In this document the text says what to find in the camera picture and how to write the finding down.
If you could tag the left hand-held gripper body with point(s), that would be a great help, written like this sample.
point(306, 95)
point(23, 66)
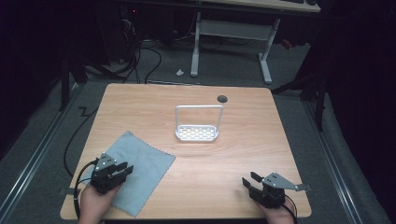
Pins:
point(106, 179)

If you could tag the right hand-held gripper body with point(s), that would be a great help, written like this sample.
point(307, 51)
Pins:
point(271, 194)

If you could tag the grey cloth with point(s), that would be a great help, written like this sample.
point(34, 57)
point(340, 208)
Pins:
point(146, 165)

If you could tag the person's right hand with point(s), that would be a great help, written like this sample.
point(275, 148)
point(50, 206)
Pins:
point(278, 215)

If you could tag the grey tape strip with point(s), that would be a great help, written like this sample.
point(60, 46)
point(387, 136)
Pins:
point(66, 191)

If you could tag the black metal stand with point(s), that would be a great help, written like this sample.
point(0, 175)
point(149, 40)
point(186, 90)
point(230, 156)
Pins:
point(320, 105)
point(64, 87)

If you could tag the crumpled white paper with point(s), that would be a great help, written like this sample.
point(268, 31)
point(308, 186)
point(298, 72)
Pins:
point(180, 72)

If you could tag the small red object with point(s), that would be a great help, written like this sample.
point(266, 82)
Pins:
point(286, 44)

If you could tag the black computer tower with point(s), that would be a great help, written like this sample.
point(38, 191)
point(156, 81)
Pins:
point(129, 28)

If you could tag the white-framed desk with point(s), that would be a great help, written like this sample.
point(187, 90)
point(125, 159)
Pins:
point(236, 30)

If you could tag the metal floor rail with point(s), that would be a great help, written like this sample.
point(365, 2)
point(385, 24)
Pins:
point(37, 155)
point(330, 158)

